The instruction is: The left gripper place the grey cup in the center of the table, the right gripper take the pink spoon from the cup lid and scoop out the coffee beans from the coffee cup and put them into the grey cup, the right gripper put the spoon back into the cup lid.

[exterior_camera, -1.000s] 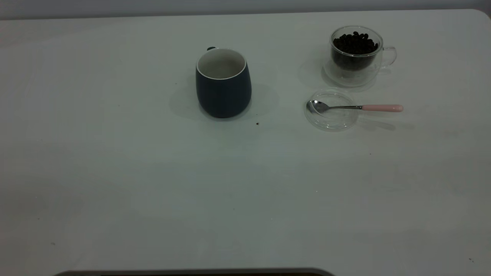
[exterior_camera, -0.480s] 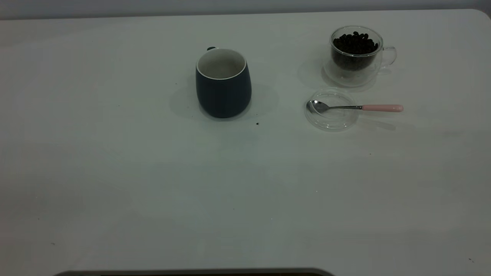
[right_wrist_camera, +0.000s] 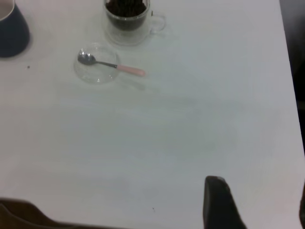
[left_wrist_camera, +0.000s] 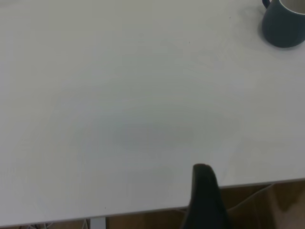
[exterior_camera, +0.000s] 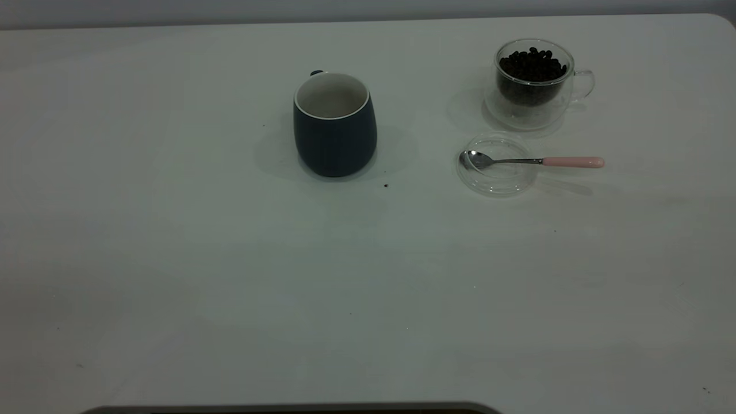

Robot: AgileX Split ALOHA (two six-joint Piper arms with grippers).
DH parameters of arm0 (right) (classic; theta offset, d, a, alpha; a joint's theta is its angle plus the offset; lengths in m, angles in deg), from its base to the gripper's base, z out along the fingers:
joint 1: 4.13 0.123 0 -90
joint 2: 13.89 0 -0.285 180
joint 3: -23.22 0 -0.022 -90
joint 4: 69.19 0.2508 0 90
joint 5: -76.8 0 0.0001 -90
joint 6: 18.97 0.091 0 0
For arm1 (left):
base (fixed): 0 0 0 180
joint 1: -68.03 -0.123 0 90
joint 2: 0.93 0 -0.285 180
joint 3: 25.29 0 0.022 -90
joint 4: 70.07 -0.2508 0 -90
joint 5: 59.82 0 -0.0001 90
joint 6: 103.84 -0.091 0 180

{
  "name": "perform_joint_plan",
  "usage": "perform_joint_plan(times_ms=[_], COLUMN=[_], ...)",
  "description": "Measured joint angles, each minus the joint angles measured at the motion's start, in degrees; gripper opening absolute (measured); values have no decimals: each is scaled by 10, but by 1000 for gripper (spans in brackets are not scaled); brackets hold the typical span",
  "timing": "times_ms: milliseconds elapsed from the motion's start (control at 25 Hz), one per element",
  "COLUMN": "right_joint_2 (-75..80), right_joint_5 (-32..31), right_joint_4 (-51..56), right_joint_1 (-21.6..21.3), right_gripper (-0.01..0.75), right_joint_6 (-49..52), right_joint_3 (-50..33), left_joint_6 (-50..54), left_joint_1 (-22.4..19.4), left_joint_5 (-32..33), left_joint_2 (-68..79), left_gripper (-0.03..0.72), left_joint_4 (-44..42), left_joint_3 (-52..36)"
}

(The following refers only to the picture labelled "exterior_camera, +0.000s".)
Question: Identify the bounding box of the dark blue ceramic mug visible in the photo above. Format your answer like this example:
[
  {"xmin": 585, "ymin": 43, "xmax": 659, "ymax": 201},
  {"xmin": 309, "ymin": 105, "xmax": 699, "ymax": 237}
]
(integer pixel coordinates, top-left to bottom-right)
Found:
[{"xmin": 293, "ymin": 70, "xmax": 378, "ymax": 178}]

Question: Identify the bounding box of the metal spoon with pink handle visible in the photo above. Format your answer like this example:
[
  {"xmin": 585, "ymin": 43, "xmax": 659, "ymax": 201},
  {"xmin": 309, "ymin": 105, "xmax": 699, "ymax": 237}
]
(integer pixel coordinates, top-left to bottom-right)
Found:
[{"xmin": 459, "ymin": 150, "xmax": 605, "ymax": 172}]

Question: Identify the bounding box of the clear round glass lid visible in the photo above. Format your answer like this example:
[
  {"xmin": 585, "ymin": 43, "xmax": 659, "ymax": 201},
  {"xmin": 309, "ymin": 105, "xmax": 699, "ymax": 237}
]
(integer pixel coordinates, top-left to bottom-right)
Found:
[{"xmin": 456, "ymin": 131, "xmax": 539, "ymax": 198}]

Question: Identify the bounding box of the pile of coffee beans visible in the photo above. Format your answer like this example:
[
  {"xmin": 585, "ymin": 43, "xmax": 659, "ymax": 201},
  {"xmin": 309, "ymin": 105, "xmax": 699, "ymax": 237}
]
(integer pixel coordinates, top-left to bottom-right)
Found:
[{"xmin": 498, "ymin": 47, "xmax": 568, "ymax": 107}]

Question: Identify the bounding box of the clear double-wall glass cup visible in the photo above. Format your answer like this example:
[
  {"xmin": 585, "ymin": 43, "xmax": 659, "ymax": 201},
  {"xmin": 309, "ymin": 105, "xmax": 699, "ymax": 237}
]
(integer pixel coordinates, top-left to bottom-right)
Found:
[{"xmin": 485, "ymin": 38, "xmax": 596, "ymax": 132}]

